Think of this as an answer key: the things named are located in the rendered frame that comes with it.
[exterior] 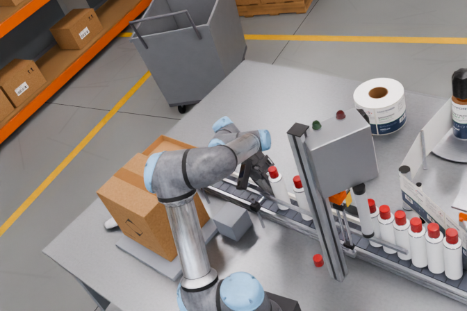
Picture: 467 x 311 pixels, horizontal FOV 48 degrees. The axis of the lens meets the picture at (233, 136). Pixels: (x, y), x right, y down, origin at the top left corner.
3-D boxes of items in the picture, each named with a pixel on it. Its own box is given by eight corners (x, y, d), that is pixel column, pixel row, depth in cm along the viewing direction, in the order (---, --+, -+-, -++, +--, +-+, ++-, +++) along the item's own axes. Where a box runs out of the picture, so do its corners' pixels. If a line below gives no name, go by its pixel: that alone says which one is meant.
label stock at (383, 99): (367, 141, 216) (363, 114, 207) (351, 113, 232) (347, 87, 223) (414, 125, 215) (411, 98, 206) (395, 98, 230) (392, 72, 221)
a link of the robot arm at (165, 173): (225, 328, 155) (181, 155, 142) (180, 327, 160) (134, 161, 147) (237, 304, 166) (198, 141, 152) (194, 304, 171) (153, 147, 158)
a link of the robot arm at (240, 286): (268, 328, 155) (254, 305, 146) (226, 327, 159) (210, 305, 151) (273, 290, 163) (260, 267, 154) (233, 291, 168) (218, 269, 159)
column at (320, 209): (348, 273, 178) (309, 125, 137) (342, 283, 176) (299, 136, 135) (337, 267, 181) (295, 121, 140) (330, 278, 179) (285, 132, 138)
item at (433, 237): (448, 264, 164) (445, 223, 152) (441, 277, 162) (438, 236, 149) (431, 258, 167) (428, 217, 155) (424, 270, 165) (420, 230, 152)
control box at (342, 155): (379, 176, 146) (370, 125, 134) (323, 200, 145) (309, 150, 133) (363, 155, 154) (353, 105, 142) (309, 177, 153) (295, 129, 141)
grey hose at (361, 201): (377, 231, 158) (367, 184, 145) (370, 239, 156) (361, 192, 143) (365, 227, 160) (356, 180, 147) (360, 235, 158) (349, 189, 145)
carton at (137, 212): (210, 218, 213) (187, 172, 197) (171, 262, 202) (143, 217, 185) (162, 195, 232) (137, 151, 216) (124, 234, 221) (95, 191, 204)
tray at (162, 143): (206, 155, 248) (203, 148, 245) (169, 192, 235) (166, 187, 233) (164, 139, 267) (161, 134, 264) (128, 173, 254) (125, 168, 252)
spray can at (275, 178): (294, 203, 202) (281, 166, 190) (286, 212, 200) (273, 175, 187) (283, 198, 205) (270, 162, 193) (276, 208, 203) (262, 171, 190)
